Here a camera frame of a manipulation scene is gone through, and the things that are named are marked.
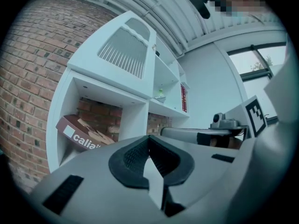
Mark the dark framed window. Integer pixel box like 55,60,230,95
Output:
226,43,288,126

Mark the dark red gilt book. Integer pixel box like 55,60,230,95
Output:
183,86,189,113

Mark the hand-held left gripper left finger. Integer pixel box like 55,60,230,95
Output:
29,135,169,224

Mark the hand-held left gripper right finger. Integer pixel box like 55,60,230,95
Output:
149,135,242,217

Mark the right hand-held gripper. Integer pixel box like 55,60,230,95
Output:
160,95,268,147

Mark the black head-worn camera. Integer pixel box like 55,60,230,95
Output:
184,0,211,20

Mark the tall white shelf compartment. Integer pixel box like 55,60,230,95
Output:
46,69,153,170

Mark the person's right hand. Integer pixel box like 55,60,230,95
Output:
228,136,243,150

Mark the white ceiling pipe run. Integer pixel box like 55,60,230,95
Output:
42,0,211,56

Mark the white open bookshelf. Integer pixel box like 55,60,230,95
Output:
148,35,190,119

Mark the brown hardcover book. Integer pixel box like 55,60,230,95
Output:
55,114,117,153

